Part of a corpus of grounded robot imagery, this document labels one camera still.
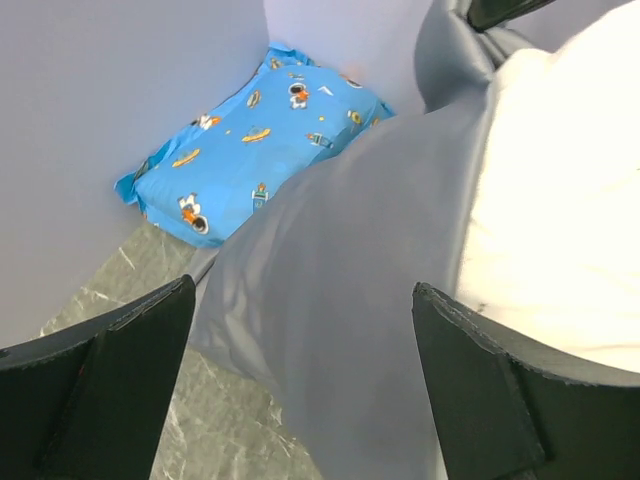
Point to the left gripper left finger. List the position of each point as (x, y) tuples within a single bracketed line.
[(90, 401)]

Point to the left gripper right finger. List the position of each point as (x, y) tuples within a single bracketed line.
[(506, 406)]

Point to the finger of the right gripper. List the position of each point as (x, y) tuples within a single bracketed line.
[(485, 14)]

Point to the grey pillowcase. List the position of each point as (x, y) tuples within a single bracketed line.
[(312, 295)]

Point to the blue cartoon print pillow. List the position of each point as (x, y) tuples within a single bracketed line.
[(210, 177)]

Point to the white pillow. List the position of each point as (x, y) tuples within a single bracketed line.
[(552, 247)]

